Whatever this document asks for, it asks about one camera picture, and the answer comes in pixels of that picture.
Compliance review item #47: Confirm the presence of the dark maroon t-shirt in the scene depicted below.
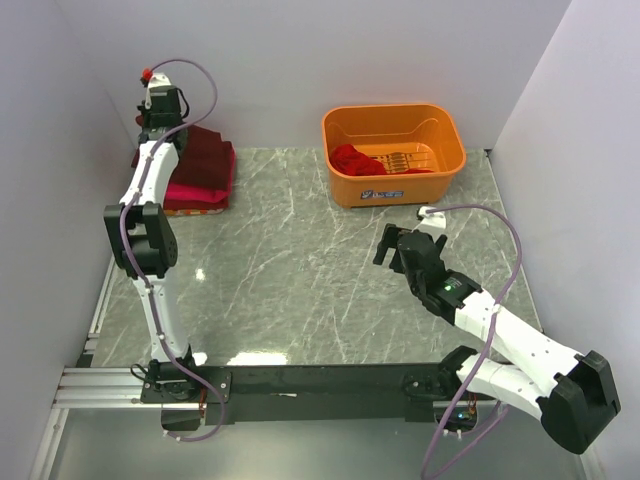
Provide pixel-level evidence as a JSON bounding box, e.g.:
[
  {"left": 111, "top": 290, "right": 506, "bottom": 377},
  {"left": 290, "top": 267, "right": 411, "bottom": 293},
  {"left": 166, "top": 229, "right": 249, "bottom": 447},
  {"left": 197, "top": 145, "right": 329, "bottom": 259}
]
[{"left": 130, "top": 114, "right": 234, "bottom": 189}]

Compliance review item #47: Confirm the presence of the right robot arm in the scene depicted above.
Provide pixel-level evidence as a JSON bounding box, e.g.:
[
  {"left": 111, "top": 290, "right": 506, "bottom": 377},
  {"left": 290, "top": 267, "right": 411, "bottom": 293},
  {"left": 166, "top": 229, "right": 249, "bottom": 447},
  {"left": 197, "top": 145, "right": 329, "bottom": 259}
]
[{"left": 373, "top": 224, "right": 621, "bottom": 454}]

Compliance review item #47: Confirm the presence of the red t-shirt in basket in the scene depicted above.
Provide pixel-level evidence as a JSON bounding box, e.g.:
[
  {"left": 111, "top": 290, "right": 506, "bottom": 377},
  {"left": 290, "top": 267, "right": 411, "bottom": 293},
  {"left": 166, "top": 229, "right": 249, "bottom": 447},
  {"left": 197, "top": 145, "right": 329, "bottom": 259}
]
[{"left": 329, "top": 144, "right": 431, "bottom": 176}]

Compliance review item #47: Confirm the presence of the folded pink t-shirt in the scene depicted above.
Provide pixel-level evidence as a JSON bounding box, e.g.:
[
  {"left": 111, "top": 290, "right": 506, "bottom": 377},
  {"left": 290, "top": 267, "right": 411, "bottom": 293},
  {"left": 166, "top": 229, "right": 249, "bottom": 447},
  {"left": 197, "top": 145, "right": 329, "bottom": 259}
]
[{"left": 164, "top": 147, "right": 237, "bottom": 205}]

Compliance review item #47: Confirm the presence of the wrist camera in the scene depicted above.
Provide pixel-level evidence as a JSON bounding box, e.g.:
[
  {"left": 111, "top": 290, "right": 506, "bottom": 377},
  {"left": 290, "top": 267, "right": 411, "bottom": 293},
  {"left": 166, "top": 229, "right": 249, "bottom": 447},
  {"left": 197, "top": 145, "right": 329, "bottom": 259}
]
[
  {"left": 414, "top": 205, "right": 447, "bottom": 238},
  {"left": 140, "top": 68, "right": 172, "bottom": 109}
]

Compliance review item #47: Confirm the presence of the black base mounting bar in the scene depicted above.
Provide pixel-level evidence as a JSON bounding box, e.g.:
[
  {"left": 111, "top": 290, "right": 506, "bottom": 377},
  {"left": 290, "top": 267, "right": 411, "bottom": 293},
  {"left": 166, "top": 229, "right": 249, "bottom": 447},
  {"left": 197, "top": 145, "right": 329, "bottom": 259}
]
[{"left": 140, "top": 363, "right": 461, "bottom": 425}]

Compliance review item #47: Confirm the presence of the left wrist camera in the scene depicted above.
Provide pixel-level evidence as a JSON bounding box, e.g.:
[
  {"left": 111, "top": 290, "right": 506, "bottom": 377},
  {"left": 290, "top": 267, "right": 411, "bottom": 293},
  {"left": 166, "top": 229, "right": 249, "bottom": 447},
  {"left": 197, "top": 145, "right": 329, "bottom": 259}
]
[{"left": 140, "top": 68, "right": 172, "bottom": 109}]

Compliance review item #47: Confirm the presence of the aluminium frame rail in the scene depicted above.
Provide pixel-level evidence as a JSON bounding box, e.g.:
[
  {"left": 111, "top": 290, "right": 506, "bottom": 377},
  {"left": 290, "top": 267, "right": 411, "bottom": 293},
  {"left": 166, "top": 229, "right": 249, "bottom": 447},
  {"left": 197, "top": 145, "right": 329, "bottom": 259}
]
[{"left": 27, "top": 249, "right": 201, "bottom": 480}]

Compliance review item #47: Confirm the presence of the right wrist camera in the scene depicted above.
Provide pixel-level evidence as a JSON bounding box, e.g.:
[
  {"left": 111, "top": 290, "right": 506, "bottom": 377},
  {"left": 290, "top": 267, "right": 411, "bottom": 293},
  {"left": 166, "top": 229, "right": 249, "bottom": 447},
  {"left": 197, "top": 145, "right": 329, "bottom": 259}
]
[{"left": 414, "top": 205, "right": 447, "bottom": 238}]

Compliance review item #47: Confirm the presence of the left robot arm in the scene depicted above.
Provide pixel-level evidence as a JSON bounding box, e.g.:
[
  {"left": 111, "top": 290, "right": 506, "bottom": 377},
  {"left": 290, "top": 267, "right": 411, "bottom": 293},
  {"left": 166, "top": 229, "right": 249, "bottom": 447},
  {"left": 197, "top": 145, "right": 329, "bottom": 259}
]
[{"left": 103, "top": 82, "right": 200, "bottom": 403}]

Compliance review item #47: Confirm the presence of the orange plastic basket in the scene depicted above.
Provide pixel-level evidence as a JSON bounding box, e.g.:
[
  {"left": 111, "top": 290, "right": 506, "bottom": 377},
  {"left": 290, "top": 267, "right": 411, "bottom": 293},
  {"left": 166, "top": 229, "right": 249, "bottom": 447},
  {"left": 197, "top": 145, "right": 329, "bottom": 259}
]
[{"left": 322, "top": 103, "right": 466, "bottom": 208}]

